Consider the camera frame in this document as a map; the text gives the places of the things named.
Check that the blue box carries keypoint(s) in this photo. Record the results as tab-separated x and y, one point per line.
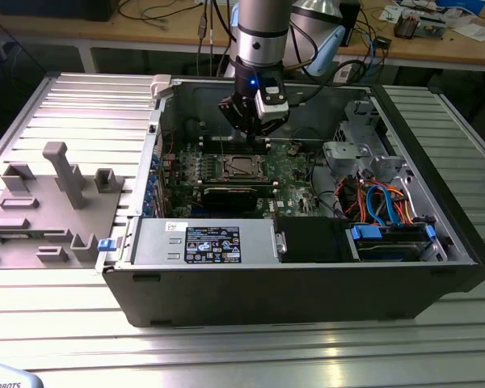
460	5

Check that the silver coin cell battery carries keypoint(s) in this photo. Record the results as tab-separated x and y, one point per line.
292	150

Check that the grey metal drive cage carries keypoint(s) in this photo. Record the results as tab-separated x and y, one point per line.
347	150

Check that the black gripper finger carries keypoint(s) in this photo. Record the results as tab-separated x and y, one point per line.
230	117
275	127

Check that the white papers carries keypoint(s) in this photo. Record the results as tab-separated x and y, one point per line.
475	32

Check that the device with copper coil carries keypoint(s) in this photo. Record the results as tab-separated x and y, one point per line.
406	26

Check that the pale blue teach pendant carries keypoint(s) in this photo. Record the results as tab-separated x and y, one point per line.
8	376

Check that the wooden desk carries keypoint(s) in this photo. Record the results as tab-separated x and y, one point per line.
153	34

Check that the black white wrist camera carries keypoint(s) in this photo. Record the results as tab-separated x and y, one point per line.
271	105

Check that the green RAM stick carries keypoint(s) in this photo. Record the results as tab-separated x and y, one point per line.
14	235

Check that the grey power supply unit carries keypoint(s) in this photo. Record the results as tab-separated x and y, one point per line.
153	242

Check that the grey electronics box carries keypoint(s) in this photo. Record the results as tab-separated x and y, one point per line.
432	27

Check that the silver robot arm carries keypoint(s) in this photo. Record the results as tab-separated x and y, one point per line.
260	44

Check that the white card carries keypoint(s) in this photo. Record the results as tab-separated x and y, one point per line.
389	14

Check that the green motherboard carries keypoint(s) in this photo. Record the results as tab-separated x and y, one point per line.
295	194

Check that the large black box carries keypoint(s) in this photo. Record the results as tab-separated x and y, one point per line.
52	10

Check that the CPU socket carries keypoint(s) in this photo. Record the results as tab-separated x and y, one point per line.
224	165

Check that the small black device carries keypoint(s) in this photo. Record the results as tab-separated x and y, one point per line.
384	42

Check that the black graphics card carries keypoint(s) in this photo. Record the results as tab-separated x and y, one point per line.
230	200

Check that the hard disk in blue carrier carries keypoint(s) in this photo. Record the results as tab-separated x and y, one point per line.
367	233

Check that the grey parts rack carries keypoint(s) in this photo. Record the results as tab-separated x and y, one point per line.
48	226

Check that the white label tag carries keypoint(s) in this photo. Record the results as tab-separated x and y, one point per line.
342	72

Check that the small white barcode sticker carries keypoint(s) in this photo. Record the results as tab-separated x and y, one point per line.
171	226

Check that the black PC case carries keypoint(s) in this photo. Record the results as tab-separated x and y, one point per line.
266	295

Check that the RAM slot with white latches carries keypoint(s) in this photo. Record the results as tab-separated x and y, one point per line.
211	147
211	140

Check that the small white board sticker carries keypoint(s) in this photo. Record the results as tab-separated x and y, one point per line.
281	204

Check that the silver CPU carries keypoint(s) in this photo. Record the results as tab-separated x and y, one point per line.
242	165

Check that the blue case latch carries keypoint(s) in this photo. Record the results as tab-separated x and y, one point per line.
106	245

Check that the black power supply label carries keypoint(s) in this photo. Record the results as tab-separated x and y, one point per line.
212	244

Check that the blue card retention clip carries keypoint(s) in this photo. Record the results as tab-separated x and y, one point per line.
147	210
148	198
155	161
151	178

